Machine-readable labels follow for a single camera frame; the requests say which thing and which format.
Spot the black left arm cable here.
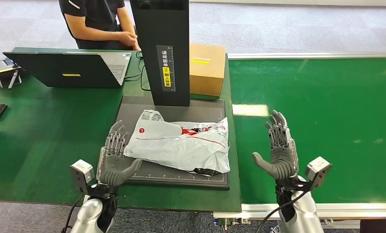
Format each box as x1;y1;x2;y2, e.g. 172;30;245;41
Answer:
61;193;84;233

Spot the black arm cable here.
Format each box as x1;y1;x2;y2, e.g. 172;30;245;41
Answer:
255;189;311;233
61;193;84;233

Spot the black inbound scanner machine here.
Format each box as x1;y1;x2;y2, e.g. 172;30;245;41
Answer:
115;0;231;190

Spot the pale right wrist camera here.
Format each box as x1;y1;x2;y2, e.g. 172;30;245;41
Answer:
305;156;332;190

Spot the person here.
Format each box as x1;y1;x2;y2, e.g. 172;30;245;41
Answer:
58;0;141;51

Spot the white plastic mailer package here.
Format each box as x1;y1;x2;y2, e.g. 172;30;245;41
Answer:
123;109;231;177

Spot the black laptop cable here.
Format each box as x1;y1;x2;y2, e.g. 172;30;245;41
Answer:
124;50;151;92

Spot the silver conveyor frame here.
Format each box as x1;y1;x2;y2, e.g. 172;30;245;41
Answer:
212;52;386;230

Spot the handheld device on stand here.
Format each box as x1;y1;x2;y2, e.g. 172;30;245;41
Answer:
0;59;23;89

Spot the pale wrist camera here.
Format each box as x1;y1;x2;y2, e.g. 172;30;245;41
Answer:
305;156;332;190
69;159;96;195

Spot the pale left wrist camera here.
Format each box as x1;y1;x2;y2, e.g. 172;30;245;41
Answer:
69;159;96;195

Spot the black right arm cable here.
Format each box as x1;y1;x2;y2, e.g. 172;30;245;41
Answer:
255;189;311;233

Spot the black laptop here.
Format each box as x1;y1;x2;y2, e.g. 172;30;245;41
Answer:
3;51;132;89

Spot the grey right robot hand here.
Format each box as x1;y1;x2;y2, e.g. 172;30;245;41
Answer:
252;110;300;181

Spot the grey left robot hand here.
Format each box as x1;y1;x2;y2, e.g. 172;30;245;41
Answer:
96;120;143;188

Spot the green conveyor belt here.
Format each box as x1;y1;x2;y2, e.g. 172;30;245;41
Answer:
228;58;386;205

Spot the brown cardboard delivery box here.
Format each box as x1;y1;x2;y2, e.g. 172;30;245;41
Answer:
189;42;227;97

